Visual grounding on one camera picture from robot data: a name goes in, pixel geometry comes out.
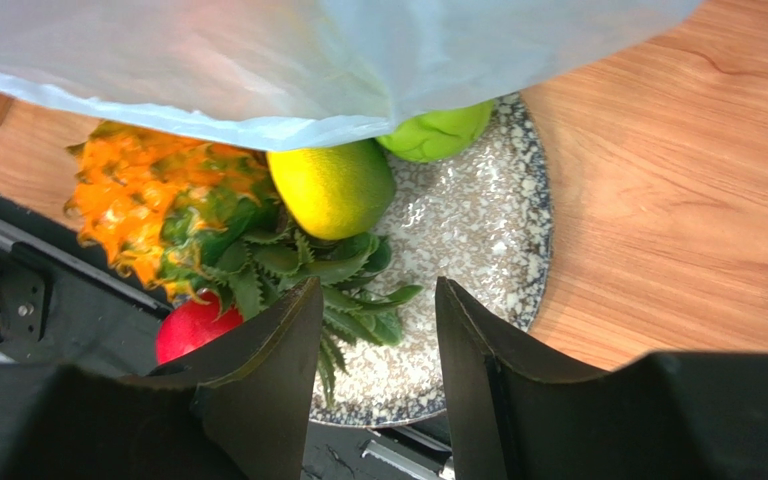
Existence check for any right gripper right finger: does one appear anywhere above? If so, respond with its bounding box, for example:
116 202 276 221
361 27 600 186
435 277 768 479

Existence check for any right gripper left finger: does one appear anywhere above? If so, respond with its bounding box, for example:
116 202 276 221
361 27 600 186
0 278 324 479

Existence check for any red apple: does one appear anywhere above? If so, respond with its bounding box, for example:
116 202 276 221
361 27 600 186
155 291 244 365

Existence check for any green apple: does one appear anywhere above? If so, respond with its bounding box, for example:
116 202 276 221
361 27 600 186
376 100 495 163

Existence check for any light blue plastic bag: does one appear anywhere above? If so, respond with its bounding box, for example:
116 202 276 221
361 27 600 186
0 0 696 151

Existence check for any orange pineapple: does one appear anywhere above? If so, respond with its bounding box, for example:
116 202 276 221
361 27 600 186
65 121 420 402

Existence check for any yellow green lemon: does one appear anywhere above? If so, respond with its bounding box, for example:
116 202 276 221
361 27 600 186
266 140 396 241

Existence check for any speckled ceramic plate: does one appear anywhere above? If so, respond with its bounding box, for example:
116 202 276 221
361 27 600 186
310 94 553 428

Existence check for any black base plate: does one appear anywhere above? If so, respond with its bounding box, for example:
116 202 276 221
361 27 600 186
0 195 454 479

